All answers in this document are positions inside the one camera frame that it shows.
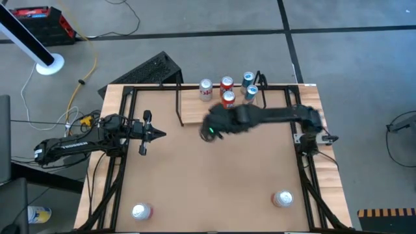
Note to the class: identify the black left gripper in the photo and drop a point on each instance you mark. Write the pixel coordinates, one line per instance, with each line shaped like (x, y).
(135, 130)

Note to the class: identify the tan table mat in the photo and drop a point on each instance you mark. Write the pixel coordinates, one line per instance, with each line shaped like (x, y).
(211, 178)

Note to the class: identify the grey metal leg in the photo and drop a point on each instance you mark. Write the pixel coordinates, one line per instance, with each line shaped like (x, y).
(404, 125)

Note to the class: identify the black metal shelf frame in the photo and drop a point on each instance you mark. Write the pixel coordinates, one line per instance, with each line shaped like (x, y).
(177, 97)

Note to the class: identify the blue silver slim can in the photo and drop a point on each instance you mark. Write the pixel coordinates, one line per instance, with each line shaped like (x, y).
(248, 77)
(252, 89)

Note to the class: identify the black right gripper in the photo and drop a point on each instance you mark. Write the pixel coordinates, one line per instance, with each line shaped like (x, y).
(227, 118)

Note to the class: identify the red black toolbox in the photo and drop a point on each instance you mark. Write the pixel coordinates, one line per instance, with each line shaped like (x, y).
(42, 29)

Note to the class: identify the black perforated metal box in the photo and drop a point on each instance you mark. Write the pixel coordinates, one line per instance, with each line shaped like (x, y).
(146, 70)

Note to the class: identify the white black floor stand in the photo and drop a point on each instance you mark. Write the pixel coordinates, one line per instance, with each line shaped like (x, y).
(26, 39)

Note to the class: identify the red soda can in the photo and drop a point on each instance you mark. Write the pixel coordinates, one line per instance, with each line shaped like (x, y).
(226, 81)
(228, 96)

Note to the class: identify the silver diet cola can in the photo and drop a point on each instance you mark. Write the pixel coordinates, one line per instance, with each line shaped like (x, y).
(205, 85)

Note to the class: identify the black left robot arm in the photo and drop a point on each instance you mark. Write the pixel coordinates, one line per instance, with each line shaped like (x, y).
(74, 146)

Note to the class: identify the black aluminium rig frame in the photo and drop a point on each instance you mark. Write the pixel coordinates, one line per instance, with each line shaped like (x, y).
(117, 201)

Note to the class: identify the yellow black striped platform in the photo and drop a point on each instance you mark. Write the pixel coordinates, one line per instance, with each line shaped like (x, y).
(390, 224)

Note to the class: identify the light wooden shelf board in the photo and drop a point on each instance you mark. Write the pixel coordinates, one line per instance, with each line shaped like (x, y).
(191, 110)

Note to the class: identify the white yellow blue can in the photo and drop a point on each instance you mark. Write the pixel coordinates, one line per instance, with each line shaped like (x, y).
(39, 214)

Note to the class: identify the dark flat panel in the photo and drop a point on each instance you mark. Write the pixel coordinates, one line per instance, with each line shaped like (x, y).
(5, 139)

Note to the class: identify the yellow plug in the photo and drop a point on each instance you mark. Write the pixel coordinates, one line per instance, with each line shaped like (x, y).
(86, 121)

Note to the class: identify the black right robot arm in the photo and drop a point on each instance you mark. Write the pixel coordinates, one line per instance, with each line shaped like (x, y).
(279, 113)

